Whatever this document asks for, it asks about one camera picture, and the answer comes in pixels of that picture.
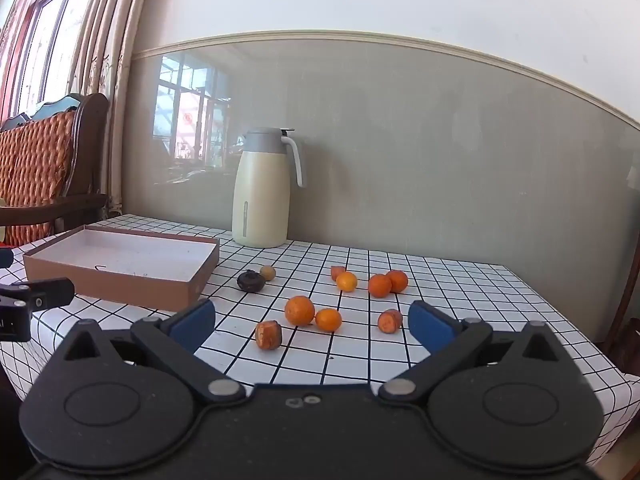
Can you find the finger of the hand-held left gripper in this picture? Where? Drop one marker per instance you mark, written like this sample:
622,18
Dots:
5,257
45,292

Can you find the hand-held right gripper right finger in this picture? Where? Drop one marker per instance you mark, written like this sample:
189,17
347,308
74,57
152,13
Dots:
425,325

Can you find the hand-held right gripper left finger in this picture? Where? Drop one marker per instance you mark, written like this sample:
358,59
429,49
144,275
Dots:
195,322

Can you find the carrot piece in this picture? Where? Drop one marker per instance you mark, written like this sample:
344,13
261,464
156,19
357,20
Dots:
338,271
269,335
390,321

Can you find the dark mangosteen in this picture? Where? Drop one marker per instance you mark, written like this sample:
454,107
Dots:
250,281

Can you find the small tan longan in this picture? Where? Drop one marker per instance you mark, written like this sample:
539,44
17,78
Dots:
267,273

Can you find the brown cardboard box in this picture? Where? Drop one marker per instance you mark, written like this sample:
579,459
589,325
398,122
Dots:
125,255

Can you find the yellowish orange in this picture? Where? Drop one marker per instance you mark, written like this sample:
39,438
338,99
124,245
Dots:
346,281

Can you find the white checked tablecloth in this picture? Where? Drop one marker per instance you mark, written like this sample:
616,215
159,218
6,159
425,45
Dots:
450,280

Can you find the wooden sofa with orange cushion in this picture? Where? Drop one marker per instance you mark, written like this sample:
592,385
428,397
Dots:
35,160

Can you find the cream thermos jug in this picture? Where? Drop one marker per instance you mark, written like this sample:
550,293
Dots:
260,200

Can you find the dark wooden furniture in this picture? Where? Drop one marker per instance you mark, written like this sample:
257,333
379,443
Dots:
627,310

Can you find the red framed window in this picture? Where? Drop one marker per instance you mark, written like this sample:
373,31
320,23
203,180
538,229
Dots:
45,45

